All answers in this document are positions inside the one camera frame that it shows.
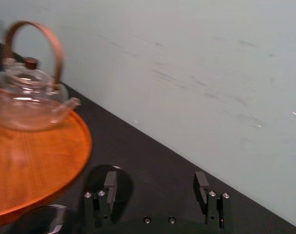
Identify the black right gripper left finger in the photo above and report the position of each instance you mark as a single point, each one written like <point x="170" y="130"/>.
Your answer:
<point x="106" y="207"/>

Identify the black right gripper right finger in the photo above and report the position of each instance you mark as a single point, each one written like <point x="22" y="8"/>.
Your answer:
<point x="217" y="209"/>

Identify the clear drinking glass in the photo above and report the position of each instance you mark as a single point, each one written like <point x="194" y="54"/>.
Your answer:
<point x="49" y="219"/>
<point x="123" y="185"/>

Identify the round orange wooden tray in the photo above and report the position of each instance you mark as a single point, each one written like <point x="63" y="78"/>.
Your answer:
<point x="38" y="161"/>

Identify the black table cloth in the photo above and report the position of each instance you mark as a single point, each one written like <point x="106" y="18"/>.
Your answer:
<point x="157" y="175"/>

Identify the glass teapot lid, dark knob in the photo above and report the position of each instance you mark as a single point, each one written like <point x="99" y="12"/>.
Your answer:
<point x="28" y="78"/>

